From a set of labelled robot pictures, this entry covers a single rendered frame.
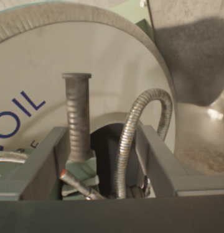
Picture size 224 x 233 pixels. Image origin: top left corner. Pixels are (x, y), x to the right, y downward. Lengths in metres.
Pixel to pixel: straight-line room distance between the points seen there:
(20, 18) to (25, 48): 0.06
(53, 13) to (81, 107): 0.26
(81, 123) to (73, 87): 0.05
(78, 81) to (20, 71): 0.18
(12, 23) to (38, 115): 0.19
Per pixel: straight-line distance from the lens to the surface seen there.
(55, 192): 0.30
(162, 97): 0.30
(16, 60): 0.40
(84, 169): 0.30
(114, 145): 0.94
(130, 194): 0.43
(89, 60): 0.49
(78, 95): 0.24
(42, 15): 0.44
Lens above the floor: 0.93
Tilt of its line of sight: 31 degrees down
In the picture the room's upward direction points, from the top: 135 degrees counter-clockwise
